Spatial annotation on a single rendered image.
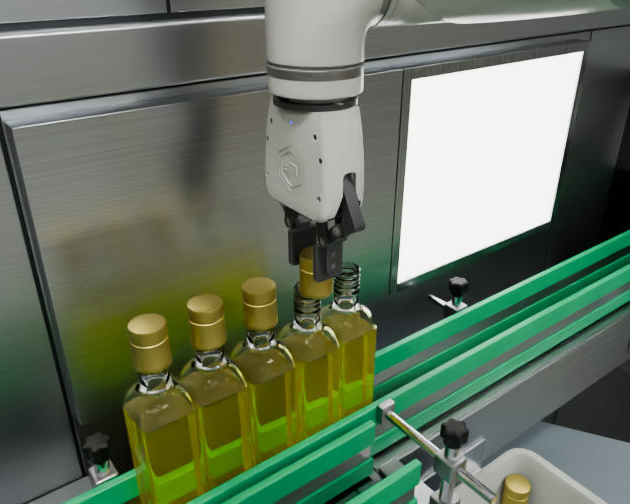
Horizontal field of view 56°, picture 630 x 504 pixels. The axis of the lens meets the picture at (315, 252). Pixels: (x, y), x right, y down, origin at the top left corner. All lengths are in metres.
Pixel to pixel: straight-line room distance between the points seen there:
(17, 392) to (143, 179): 0.27
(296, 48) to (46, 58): 0.22
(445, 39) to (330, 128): 0.39
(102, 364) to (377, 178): 0.42
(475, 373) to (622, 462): 0.52
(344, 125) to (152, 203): 0.24
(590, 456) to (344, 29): 1.03
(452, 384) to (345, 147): 0.44
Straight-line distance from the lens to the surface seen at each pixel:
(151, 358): 0.56
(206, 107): 0.65
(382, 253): 0.88
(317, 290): 0.60
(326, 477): 0.73
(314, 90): 0.50
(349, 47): 0.51
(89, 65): 0.60
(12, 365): 0.71
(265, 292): 0.58
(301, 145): 0.52
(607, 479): 1.30
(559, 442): 1.34
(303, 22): 0.49
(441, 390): 0.84
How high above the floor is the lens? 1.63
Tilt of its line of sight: 27 degrees down
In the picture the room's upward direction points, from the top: straight up
